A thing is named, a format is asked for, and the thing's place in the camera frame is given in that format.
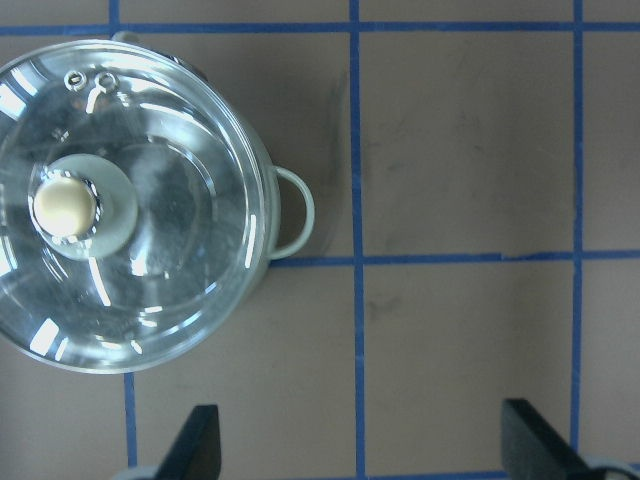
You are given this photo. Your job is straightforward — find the pale green electric pot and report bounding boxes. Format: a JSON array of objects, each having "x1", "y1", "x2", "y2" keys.
[{"x1": 94, "y1": 41, "x2": 315, "y2": 272}]

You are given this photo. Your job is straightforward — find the glass pot lid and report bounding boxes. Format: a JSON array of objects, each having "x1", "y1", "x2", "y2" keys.
[{"x1": 1, "y1": 40, "x2": 274, "y2": 373}]

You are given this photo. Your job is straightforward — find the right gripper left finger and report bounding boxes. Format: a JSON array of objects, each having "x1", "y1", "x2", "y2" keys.
[{"x1": 157, "y1": 405, "x2": 222, "y2": 480}]

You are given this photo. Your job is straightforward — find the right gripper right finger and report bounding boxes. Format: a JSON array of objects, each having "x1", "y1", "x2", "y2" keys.
[{"x1": 500, "y1": 399, "x2": 595, "y2": 480}]

